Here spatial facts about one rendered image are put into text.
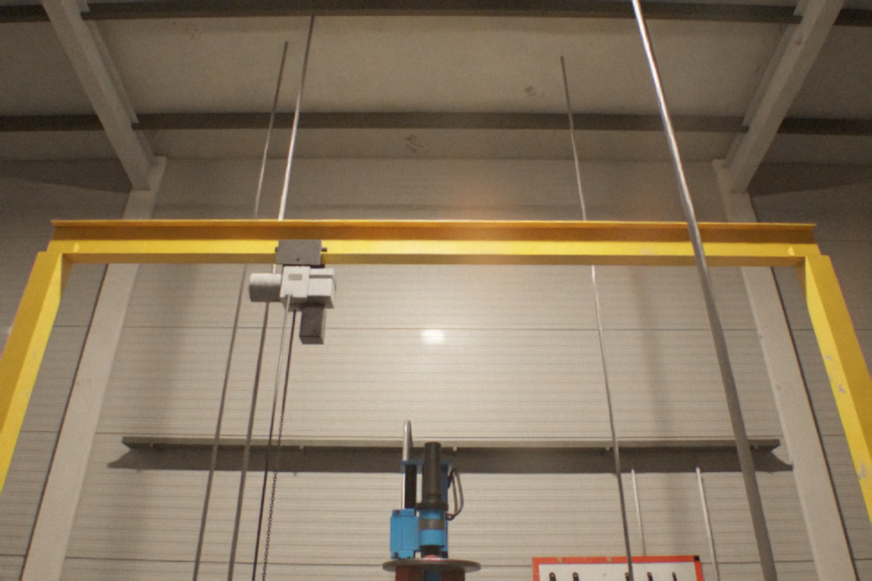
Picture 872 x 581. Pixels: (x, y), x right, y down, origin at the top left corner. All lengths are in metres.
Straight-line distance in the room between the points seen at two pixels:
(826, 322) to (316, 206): 5.32
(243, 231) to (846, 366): 3.97
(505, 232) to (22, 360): 3.17
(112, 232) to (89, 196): 3.73
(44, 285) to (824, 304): 5.05
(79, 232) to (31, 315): 0.70
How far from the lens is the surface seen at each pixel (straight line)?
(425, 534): 3.99
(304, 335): 4.01
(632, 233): 4.59
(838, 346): 4.62
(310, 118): 7.52
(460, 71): 7.18
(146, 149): 8.34
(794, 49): 7.49
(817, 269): 4.86
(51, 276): 4.81
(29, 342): 4.63
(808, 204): 8.76
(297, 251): 4.28
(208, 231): 4.65
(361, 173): 7.85
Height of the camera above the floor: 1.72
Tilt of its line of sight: 29 degrees up
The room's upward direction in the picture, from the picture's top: straight up
